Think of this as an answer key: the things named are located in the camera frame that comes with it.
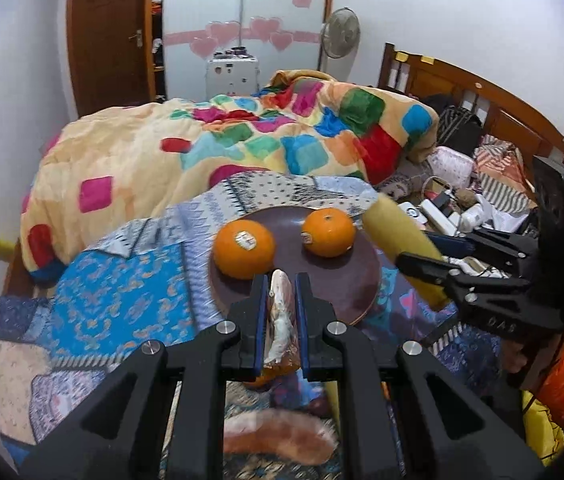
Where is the wooden bed headboard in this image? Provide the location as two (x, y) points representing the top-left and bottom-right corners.
(377, 42), (564, 174)

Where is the brown wooden door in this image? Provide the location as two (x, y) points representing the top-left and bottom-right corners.
(66, 0), (155, 116)

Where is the white grey box device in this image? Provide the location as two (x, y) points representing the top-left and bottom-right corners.
(205, 54), (260, 100)

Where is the colourful patchwork blanket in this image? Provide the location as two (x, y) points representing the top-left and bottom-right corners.
(20, 70), (439, 282)

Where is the large orange with sticker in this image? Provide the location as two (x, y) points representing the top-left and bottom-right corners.
(211, 219), (276, 280)

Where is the large orange on plate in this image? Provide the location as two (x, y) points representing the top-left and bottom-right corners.
(300, 208), (357, 258)

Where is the blue patterned patchwork cloth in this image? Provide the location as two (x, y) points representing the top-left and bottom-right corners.
(0, 170), (500, 479)

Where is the white wardrobe with hearts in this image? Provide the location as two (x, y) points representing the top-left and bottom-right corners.
(163, 0), (329, 101)

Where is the dark brown round plate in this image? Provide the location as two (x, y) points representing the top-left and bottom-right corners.
(208, 205), (383, 328)

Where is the small tangerine near plate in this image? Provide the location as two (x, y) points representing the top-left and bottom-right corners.
(243, 370), (275, 389)

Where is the standing electric fan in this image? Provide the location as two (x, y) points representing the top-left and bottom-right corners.
(320, 6), (361, 70)

